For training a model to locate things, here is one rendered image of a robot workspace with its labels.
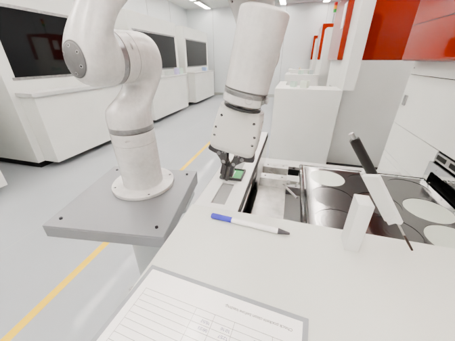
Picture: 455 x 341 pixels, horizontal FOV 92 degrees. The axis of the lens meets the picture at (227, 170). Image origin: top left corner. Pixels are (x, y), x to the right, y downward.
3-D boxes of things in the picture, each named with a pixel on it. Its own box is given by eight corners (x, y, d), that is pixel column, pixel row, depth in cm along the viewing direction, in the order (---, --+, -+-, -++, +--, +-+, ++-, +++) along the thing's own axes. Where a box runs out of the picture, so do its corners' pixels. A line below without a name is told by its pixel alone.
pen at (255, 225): (290, 229, 36) (212, 211, 40) (290, 233, 35) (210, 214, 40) (290, 233, 37) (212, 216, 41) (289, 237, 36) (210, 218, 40)
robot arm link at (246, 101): (271, 93, 45) (267, 107, 47) (231, 82, 46) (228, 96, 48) (267, 99, 38) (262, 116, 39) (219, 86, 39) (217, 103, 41)
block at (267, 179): (286, 183, 68) (287, 174, 67) (286, 189, 66) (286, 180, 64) (260, 180, 70) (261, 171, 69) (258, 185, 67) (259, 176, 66)
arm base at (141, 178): (97, 194, 66) (76, 136, 57) (137, 166, 82) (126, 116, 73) (152, 206, 61) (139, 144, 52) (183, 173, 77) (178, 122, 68)
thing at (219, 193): (265, 162, 96) (267, 132, 90) (235, 263, 49) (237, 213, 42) (244, 160, 98) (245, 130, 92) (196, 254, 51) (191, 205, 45)
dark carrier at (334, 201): (422, 181, 67) (423, 179, 66) (523, 279, 37) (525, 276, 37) (304, 168, 75) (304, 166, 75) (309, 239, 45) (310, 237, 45)
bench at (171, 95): (191, 108, 612) (184, 22, 522) (155, 125, 458) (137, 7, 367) (156, 106, 638) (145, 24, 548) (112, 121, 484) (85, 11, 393)
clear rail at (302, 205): (302, 167, 76) (303, 164, 76) (307, 246, 44) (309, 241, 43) (298, 167, 77) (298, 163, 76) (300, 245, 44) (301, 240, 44)
